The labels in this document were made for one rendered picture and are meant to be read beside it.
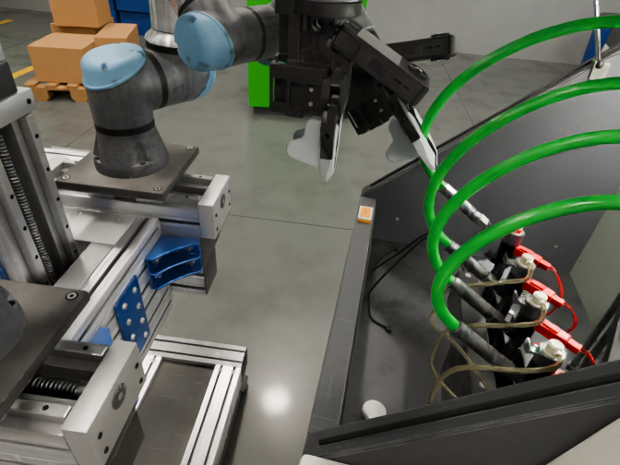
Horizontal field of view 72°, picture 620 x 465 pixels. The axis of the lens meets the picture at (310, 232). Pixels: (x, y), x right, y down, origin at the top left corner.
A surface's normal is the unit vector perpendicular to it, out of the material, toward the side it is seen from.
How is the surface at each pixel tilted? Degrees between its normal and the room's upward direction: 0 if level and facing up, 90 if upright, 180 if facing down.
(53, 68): 90
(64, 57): 90
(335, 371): 0
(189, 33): 90
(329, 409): 0
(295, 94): 90
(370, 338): 0
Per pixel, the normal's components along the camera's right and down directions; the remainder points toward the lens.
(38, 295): 0.07, -0.80
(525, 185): -0.21, 0.57
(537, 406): -0.61, -0.71
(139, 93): 0.76, 0.43
